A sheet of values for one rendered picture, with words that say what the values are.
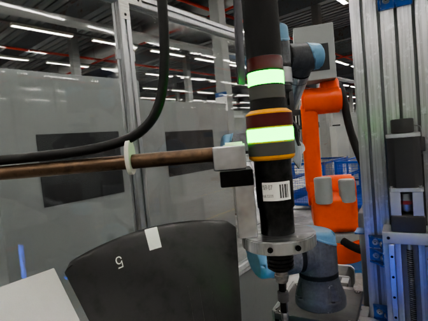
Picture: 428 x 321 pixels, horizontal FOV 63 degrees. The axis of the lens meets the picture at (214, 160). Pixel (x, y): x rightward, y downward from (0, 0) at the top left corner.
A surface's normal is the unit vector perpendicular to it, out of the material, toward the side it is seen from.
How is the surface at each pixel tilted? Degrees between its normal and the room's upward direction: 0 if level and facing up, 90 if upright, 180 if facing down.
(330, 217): 90
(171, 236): 45
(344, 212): 90
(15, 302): 50
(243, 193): 90
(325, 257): 90
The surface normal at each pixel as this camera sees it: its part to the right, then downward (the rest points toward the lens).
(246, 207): -0.04, 0.06
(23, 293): 0.54, -0.67
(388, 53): -0.47, 0.09
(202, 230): 0.12, -0.74
